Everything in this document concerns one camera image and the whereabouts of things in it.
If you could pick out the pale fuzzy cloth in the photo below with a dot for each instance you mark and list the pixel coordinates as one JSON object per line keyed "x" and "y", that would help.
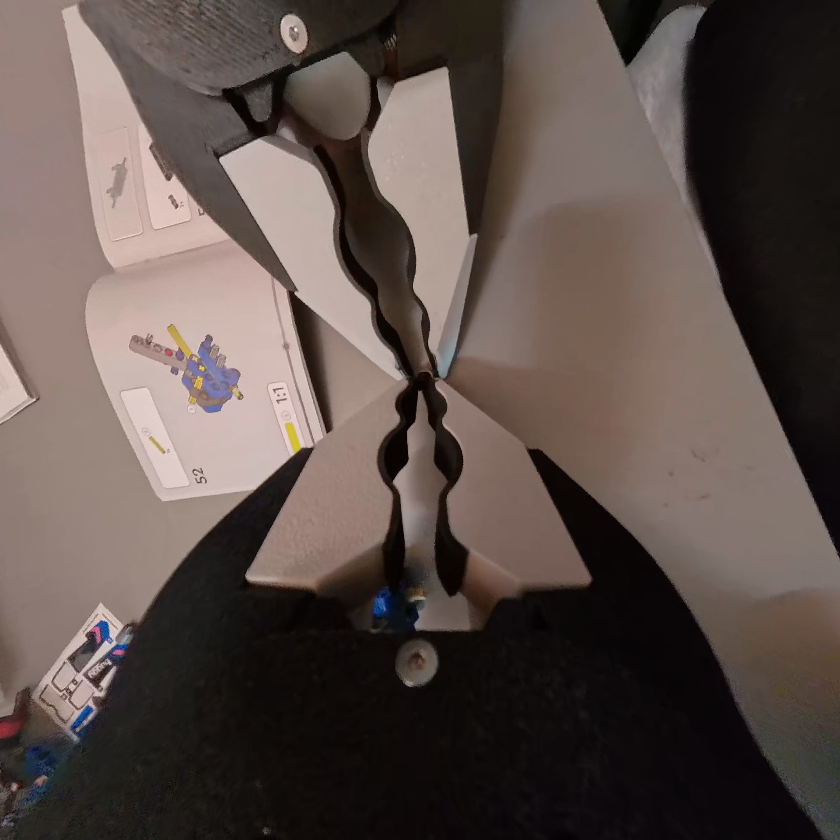
{"x": 663, "y": 98}

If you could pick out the sticker sheet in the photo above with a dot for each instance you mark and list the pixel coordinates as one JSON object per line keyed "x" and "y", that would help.
{"x": 72, "y": 682}

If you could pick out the open instruction booklet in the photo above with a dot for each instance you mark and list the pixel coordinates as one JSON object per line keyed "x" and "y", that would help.
{"x": 131, "y": 295}

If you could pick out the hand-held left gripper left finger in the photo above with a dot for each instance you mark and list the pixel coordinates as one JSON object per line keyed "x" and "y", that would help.
{"x": 315, "y": 525}

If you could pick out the thick printed leaflet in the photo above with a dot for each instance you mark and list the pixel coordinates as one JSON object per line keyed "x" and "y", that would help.
{"x": 10, "y": 374}

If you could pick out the partly built toy car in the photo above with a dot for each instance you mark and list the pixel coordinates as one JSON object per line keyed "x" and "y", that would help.
{"x": 33, "y": 774}

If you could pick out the blue toy brick assembly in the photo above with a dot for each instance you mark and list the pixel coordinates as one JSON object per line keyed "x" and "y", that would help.
{"x": 390, "y": 604}

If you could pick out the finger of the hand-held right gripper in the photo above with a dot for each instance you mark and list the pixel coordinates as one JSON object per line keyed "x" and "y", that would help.
{"x": 289, "y": 210}
{"x": 426, "y": 164}

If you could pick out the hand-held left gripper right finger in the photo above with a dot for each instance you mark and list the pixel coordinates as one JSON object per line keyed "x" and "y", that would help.
{"x": 518, "y": 525}

